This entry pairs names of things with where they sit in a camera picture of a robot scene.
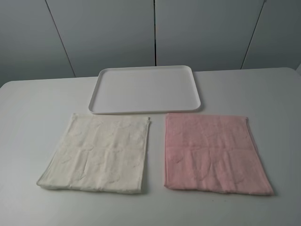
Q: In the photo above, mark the cream white towel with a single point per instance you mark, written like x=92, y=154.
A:
x=99, y=153

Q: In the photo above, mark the pink towel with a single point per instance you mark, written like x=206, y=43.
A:
x=215, y=153

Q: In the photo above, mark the white plastic tray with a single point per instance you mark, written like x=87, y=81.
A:
x=153, y=89

